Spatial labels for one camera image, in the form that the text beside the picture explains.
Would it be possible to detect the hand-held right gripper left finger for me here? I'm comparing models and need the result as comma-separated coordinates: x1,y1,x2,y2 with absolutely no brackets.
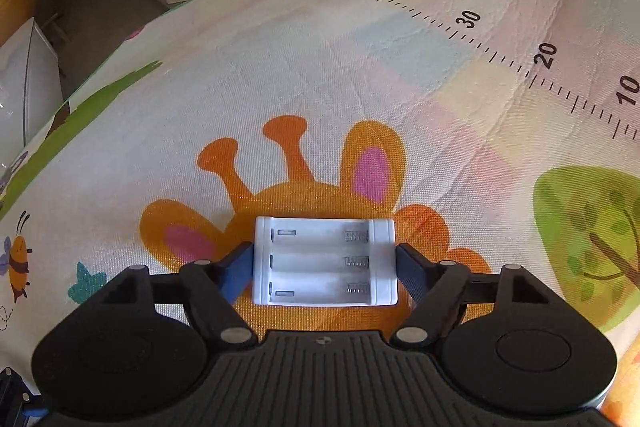
97,242,259,350

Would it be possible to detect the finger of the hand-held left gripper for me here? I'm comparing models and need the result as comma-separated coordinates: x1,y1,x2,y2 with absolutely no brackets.
0,367,48,425

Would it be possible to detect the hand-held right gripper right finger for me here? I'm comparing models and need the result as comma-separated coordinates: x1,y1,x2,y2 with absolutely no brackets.
394,242,548,350

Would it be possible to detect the white battery holder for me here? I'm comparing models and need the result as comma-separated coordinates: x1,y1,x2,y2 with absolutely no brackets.
252,216,400,307

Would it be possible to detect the printed cartoon play mat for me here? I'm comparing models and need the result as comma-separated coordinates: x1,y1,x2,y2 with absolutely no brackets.
0,0,640,427

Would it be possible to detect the white plastic bin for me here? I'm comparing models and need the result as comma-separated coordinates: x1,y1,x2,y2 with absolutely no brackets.
0,17,64,188

